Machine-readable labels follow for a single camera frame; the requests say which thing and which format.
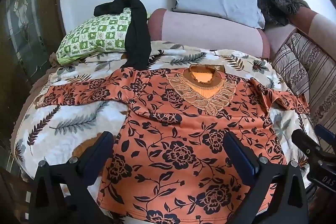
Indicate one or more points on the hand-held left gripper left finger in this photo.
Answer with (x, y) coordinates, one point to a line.
(105, 146)

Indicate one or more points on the pink cushion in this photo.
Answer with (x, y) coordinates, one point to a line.
(315, 24)

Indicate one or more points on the dark furry garment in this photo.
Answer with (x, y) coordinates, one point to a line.
(278, 6)

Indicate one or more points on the wooden glass-panel door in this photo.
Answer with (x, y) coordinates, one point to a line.
(21, 16)

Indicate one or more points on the striped brown cushion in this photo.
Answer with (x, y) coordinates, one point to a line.
(309, 66)

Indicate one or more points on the black garment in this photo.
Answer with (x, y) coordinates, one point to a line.
(137, 37)

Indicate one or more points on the orange floral blouse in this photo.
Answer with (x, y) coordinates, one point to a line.
(183, 134)

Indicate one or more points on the pink bolster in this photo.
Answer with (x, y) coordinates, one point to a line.
(197, 29)

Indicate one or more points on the leaf print blanket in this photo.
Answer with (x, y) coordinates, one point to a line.
(65, 121)

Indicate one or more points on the green checked pillow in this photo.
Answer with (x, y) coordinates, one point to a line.
(97, 35)

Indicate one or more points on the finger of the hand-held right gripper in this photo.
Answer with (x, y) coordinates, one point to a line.
(326, 133)
(305, 142)

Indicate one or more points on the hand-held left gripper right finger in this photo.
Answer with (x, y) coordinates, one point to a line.
(236, 151)

